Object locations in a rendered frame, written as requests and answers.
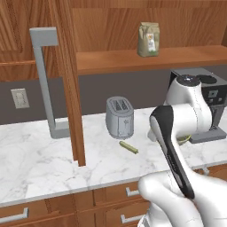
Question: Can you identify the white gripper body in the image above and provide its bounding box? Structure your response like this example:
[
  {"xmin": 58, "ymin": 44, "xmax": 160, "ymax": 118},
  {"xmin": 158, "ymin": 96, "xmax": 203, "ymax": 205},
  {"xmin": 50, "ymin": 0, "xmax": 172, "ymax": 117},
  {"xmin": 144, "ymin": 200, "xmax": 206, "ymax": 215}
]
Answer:
[{"xmin": 147, "ymin": 129, "xmax": 160, "ymax": 143}]

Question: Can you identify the green bowl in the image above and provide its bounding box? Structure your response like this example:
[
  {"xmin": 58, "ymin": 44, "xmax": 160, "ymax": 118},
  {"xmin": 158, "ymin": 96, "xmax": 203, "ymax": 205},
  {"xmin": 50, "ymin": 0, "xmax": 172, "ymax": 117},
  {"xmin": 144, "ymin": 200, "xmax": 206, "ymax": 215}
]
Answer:
[{"xmin": 176, "ymin": 134, "xmax": 192, "ymax": 146}]

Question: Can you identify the wood panel fridge door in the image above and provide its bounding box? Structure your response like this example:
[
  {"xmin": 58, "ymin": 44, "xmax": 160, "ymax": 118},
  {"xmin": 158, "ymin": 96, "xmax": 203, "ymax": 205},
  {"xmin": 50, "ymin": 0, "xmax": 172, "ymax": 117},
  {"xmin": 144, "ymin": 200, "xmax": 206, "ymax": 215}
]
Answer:
[{"xmin": 48, "ymin": 0, "xmax": 87, "ymax": 168}]

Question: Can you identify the green vegetable stick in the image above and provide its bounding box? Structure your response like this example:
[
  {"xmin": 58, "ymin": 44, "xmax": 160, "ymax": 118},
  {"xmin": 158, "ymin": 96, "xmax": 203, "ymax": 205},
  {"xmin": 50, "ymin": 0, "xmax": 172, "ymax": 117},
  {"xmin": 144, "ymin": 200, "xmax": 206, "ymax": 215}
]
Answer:
[{"xmin": 118, "ymin": 140, "xmax": 139, "ymax": 155}]

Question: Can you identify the silver toaster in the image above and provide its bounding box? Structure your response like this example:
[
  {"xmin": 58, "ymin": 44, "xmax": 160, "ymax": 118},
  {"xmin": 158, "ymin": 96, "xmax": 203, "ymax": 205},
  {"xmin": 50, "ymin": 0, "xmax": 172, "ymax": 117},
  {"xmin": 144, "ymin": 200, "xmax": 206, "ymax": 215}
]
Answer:
[{"xmin": 105, "ymin": 95, "xmax": 135, "ymax": 140}]

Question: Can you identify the shallow wooden drawer front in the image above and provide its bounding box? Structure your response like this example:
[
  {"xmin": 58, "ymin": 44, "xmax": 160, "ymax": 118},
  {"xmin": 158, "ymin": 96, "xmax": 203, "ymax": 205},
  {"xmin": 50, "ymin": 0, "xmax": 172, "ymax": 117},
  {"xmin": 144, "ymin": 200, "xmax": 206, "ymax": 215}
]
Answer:
[{"xmin": 104, "ymin": 180, "xmax": 144, "ymax": 206}]

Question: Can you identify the black grey coffee machine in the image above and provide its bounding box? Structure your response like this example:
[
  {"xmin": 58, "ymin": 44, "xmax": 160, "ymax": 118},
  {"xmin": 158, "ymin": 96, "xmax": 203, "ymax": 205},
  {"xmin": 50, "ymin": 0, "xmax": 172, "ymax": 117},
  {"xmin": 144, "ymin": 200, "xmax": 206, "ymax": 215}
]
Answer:
[{"xmin": 168, "ymin": 67, "xmax": 227, "ymax": 145}]

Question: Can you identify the deep wooden drawer front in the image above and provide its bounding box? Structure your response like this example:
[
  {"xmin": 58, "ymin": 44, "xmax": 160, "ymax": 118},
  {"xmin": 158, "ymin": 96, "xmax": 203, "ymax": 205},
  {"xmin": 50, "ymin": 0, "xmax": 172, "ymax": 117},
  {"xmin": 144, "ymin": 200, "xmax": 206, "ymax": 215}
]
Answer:
[{"xmin": 104, "ymin": 201, "xmax": 151, "ymax": 227}]

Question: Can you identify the olive paper coffee bag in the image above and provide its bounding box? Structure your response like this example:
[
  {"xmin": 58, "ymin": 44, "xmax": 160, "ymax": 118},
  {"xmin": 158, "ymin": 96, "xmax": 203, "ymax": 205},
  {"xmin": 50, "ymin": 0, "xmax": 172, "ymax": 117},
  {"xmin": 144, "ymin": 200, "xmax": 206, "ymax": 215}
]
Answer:
[{"xmin": 137, "ymin": 21, "xmax": 161, "ymax": 59}]

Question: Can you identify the wide wooden drawer front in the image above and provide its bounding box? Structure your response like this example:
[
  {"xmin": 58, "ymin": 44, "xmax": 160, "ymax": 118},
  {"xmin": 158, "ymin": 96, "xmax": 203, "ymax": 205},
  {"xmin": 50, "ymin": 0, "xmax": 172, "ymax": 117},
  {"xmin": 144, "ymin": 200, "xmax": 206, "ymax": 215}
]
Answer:
[{"xmin": 0, "ymin": 193, "xmax": 78, "ymax": 227}]

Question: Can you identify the short silver drawer handle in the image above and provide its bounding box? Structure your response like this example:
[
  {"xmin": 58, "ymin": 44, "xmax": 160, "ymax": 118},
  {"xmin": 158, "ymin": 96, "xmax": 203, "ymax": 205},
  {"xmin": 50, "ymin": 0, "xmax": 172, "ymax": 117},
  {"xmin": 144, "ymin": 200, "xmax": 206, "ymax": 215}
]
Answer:
[
  {"xmin": 125, "ymin": 186, "xmax": 141, "ymax": 198},
  {"xmin": 120, "ymin": 213, "xmax": 146, "ymax": 225}
]

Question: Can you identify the wooden wall shelf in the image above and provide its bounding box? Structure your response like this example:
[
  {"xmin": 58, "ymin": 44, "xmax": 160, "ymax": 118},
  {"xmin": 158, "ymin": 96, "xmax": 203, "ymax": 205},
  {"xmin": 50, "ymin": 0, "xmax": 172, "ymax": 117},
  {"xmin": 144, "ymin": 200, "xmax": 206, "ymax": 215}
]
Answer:
[{"xmin": 75, "ymin": 44, "xmax": 227, "ymax": 76}]

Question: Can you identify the grey fridge door handle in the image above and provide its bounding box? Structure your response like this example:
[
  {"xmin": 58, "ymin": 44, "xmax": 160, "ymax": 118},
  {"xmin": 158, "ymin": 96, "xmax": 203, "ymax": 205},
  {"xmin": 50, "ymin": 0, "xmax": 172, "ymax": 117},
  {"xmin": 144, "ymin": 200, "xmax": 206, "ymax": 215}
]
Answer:
[{"xmin": 28, "ymin": 27, "xmax": 71, "ymax": 140}]

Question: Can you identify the white wall outlet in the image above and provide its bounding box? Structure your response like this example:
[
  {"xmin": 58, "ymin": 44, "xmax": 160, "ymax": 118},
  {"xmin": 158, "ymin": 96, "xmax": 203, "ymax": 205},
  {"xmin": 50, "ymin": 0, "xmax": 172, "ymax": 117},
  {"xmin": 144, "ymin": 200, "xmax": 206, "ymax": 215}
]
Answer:
[{"xmin": 10, "ymin": 87, "xmax": 31, "ymax": 110}]

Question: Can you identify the long silver drawer handle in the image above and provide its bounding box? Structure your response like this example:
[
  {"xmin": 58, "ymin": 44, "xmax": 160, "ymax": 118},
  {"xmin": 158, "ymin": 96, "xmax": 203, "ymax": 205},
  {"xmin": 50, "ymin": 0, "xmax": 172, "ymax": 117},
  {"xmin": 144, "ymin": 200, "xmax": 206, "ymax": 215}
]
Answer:
[{"xmin": 0, "ymin": 207, "xmax": 30, "ymax": 225}]

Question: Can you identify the wooden wall cupboard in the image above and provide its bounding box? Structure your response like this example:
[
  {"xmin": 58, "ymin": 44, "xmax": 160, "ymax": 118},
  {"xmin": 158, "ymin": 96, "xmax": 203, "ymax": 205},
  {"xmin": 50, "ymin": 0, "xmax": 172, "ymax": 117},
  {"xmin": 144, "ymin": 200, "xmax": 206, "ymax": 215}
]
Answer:
[{"xmin": 0, "ymin": 0, "xmax": 65, "ymax": 83}]

